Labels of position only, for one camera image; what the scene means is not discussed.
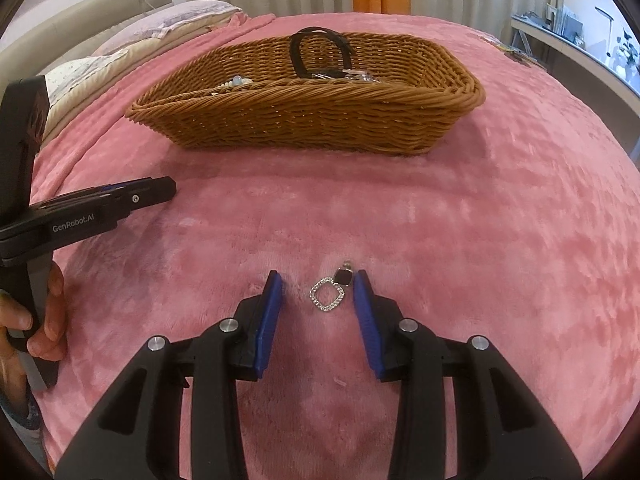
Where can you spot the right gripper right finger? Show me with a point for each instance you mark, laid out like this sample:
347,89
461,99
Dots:
503,432

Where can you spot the white floral pillow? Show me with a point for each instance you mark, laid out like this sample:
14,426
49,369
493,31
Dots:
89,72

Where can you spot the pink bed blanket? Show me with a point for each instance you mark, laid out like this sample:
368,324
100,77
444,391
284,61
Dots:
522,224

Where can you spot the silver square pendant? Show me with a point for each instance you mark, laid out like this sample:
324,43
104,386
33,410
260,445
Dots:
329,292

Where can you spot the brown wicker basket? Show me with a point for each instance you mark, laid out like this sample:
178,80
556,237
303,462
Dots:
247,95

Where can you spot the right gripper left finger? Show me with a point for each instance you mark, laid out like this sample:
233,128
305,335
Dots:
133,432

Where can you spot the white wall desk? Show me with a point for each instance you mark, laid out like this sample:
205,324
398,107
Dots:
591,81

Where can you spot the white desk lamp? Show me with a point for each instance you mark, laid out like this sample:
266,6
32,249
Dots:
610,18

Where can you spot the books on desk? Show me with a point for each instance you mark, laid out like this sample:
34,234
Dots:
564,22

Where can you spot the small items on bed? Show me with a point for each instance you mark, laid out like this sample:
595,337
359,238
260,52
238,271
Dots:
514,54

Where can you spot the beige folded quilt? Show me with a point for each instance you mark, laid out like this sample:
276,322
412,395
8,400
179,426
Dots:
135,55

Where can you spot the purple pillow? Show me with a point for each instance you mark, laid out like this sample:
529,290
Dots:
163,22

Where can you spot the person left hand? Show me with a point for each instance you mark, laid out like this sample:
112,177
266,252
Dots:
32,345

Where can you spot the pink star keychain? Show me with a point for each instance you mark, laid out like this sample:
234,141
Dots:
355,75

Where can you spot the beige headboard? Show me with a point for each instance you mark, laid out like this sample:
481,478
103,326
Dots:
50,40

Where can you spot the black smartwatch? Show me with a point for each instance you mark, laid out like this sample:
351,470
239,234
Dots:
320,53

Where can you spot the white flower vase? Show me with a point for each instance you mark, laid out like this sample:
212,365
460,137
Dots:
626,56

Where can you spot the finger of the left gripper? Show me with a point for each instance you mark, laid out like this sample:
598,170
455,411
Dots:
85,197
141,193

